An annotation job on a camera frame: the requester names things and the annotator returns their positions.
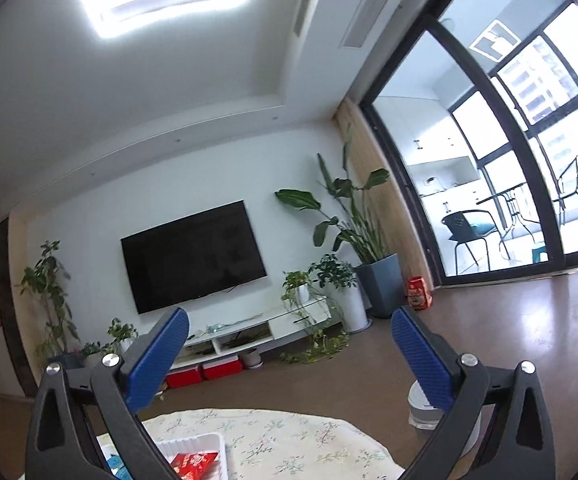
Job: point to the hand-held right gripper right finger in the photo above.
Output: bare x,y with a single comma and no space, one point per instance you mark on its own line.
421,360

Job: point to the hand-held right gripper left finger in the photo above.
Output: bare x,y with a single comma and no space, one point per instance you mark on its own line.
156,360

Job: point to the white plastic tray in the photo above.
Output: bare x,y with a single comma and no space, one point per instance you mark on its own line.
194,442

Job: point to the red storage box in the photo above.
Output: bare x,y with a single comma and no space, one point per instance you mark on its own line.
224,369
184,377

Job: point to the leafy vine in white pot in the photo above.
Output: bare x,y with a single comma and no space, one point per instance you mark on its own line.
124,332

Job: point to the white round floor appliance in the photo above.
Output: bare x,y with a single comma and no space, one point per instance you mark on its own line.
419,410

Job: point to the small plant in white pot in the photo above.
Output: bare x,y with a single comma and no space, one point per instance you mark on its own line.
91,357

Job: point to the red gift box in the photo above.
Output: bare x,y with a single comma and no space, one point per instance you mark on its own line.
419,295

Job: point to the pale teal small item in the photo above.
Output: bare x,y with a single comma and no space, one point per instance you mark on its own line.
213,327

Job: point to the bushy plant in white pot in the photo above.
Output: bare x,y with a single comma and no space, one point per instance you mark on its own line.
353,310

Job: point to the large-leaf plant in grey planter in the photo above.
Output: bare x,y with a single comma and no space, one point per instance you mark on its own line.
381,285

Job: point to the grey floor pot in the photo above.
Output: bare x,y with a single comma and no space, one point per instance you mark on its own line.
250,358

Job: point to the red patterned snack packet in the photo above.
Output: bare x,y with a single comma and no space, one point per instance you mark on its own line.
194,465

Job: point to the black flat television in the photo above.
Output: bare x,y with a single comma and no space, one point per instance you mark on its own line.
194,255

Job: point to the light blue snack packet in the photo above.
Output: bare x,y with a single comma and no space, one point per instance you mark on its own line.
116,465

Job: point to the tall thin plant, grey planter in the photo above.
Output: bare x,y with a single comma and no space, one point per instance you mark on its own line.
49,290

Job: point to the white television cabinet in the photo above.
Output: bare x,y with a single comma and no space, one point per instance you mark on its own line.
289,327

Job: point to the trailing vine in white pot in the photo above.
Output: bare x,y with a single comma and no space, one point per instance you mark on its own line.
301,292

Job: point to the black chair with teal cushion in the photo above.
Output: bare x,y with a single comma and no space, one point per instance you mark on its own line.
461,222

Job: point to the floral tablecloth round table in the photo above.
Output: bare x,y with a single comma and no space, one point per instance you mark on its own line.
294,445

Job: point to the small teal stool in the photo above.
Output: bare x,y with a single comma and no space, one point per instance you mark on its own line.
540,252

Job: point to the round glass balcony table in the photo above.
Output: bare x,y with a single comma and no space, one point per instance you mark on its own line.
506,195

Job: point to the white balcony cabinet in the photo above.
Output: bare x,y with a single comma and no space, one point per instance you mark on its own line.
434,130

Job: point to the black sliding door frame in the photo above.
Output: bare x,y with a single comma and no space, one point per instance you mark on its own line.
551,230

